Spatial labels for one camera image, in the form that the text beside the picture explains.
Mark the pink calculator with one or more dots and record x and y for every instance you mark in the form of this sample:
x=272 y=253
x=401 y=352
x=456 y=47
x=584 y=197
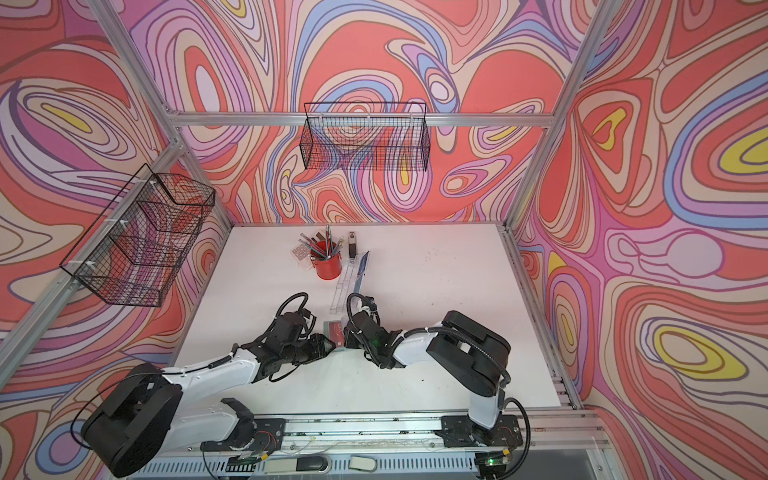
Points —
x=301 y=252

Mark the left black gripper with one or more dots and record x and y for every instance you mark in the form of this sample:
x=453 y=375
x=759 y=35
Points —
x=320 y=346

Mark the blue VIP card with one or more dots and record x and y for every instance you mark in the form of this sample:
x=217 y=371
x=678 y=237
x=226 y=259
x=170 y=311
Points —
x=361 y=273

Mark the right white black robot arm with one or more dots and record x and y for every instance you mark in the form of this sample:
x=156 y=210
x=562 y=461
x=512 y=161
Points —
x=471 y=353

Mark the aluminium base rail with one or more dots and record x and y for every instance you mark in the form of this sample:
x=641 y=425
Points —
x=548 y=444

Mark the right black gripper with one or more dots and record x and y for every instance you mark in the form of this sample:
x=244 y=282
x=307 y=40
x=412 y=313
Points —
x=350 y=339

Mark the left black wire basket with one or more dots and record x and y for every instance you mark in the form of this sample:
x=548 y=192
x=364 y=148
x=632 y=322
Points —
x=133 y=259

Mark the red card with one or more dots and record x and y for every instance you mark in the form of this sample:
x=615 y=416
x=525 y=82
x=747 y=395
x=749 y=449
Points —
x=335 y=333

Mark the red pen cup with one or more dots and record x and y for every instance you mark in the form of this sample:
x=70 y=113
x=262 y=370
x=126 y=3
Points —
x=327 y=269

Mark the clear acrylic card holder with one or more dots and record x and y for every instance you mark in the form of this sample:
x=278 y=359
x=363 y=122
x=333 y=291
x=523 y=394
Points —
x=344 y=286

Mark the black wire basket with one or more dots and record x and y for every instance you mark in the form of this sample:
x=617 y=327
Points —
x=133 y=259
x=365 y=136

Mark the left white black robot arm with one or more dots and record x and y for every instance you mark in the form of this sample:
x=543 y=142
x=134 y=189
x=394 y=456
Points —
x=153 y=410

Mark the back black wire basket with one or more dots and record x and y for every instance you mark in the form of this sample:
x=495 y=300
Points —
x=365 y=136

